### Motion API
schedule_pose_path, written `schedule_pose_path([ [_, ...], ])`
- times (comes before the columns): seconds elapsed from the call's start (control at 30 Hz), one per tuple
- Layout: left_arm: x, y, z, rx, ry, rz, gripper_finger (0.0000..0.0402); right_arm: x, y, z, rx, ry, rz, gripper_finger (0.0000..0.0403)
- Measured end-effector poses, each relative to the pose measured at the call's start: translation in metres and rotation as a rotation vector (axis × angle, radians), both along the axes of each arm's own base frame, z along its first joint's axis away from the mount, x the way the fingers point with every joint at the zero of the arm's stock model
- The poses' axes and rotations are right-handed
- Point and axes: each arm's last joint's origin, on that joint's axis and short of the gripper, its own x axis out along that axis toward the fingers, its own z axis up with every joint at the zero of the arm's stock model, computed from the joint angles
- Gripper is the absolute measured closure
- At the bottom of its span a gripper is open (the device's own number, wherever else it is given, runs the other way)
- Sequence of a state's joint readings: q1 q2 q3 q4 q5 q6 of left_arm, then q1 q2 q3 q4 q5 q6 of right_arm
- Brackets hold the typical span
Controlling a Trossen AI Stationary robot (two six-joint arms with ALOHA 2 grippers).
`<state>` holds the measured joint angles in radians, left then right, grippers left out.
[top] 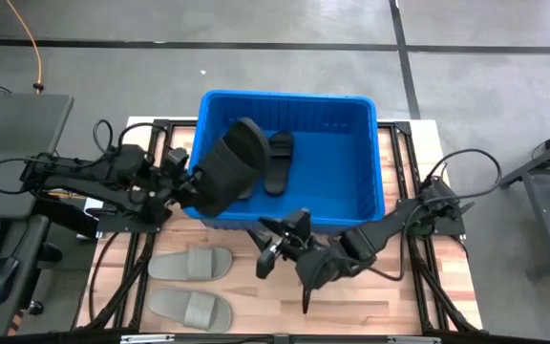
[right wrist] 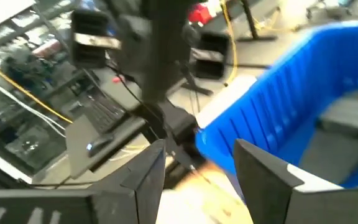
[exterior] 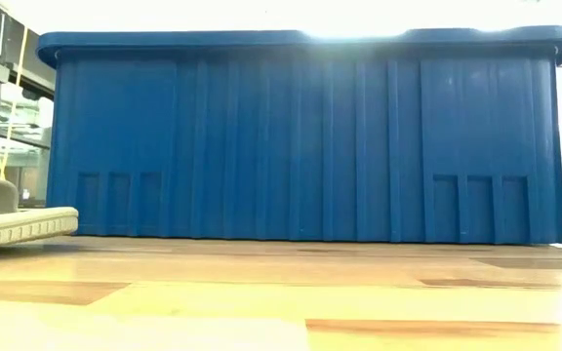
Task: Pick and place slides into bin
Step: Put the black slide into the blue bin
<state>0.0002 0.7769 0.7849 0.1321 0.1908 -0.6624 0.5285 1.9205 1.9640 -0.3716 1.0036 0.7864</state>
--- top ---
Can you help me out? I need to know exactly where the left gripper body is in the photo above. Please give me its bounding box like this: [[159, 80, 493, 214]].
[[153, 164, 195, 211]]

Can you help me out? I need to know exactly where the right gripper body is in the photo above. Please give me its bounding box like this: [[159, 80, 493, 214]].
[[279, 233, 317, 263]]

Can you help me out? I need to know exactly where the grey slide sandal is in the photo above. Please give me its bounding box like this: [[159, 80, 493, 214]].
[[147, 247, 234, 282], [147, 286, 234, 333]]

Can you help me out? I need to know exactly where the blue plastic bin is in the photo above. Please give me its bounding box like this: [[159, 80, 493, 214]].
[[181, 89, 387, 235]]

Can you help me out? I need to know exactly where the white paper sheet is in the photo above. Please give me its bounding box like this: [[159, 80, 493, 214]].
[[83, 196, 105, 214]]

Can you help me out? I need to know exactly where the green circuit board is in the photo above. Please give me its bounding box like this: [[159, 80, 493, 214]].
[[407, 220, 433, 239]]

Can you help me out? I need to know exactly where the grey keyboard tray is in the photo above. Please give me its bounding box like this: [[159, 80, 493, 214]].
[[0, 213, 52, 338]]

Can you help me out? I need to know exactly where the grey desk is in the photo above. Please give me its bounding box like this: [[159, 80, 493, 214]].
[[0, 92, 74, 221]]

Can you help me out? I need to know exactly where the black computer mouse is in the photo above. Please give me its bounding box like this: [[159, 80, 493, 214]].
[[0, 256, 21, 306]]

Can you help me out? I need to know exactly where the dark grey side table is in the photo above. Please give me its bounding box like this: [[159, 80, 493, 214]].
[[498, 118, 550, 278]]

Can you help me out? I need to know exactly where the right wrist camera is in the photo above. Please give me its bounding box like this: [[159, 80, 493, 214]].
[[284, 207, 312, 238]]

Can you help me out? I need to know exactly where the black cable beside table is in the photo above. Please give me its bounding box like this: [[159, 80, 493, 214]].
[[87, 231, 119, 324]]

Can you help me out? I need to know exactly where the silver metal bracket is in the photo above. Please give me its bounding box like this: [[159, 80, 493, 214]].
[[120, 333, 176, 344], [388, 335, 442, 344]]

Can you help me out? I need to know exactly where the black aluminium table frame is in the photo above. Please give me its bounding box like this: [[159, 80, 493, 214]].
[[76, 118, 484, 344]]

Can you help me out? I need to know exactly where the yellow cable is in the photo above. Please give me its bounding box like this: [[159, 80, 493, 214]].
[[6, 0, 46, 93]]

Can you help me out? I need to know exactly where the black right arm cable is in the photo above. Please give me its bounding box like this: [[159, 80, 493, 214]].
[[368, 147, 503, 283]]

